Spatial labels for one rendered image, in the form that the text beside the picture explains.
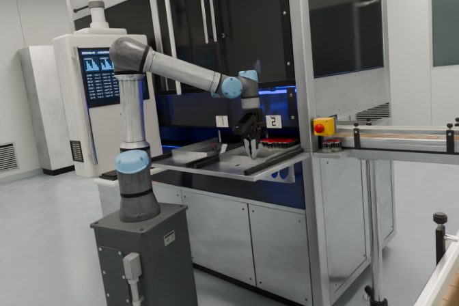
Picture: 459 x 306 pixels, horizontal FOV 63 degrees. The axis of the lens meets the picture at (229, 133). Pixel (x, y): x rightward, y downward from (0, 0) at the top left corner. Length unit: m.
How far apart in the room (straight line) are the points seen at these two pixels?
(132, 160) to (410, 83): 5.38
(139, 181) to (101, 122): 0.82
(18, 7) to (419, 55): 6.15
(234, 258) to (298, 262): 0.45
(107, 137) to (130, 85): 0.73
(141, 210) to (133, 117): 0.35
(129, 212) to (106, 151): 0.81
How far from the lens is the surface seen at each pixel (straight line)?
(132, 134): 1.47
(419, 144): 1.63
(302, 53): 1.67
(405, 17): 6.33
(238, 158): 1.61
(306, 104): 1.67
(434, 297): 0.55
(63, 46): 2.10
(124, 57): 1.34
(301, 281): 2.01
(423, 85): 6.26
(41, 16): 7.07
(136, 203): 1.37
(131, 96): 1.46
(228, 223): 2.18
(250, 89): 1.50
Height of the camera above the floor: 1.26
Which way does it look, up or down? 9 degrees down
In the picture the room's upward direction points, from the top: 6 degrees counter-clockwise
